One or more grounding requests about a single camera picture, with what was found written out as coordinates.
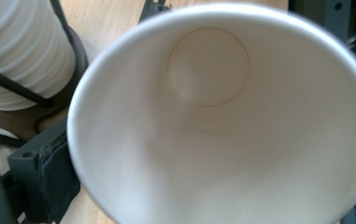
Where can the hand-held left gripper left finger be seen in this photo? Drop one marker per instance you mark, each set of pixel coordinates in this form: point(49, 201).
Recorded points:
point(54, 183)

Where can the stack of white paper cups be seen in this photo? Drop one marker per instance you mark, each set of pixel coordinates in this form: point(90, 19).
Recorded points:
point(20, 46)

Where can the single white paper cup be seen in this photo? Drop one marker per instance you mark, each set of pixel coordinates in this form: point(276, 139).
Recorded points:
point(197, 140)

